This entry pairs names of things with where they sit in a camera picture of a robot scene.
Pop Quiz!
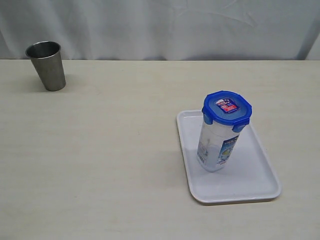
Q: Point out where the stainless steel cup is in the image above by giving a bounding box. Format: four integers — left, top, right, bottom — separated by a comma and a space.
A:
25, 41, 66, 92

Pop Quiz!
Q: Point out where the clear plastic tall container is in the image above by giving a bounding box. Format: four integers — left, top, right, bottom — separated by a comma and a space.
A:
197, 121, 245, 172

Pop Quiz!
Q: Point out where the blue container lid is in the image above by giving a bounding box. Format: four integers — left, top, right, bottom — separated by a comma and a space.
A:
201, 90, 252, 133

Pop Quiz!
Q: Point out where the white rectangular tray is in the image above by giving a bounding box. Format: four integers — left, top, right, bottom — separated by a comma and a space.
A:
176, 109, 282, 205

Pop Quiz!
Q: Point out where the white backdrop curtain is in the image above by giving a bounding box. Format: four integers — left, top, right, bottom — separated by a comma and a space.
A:
0, 0, 320, 60

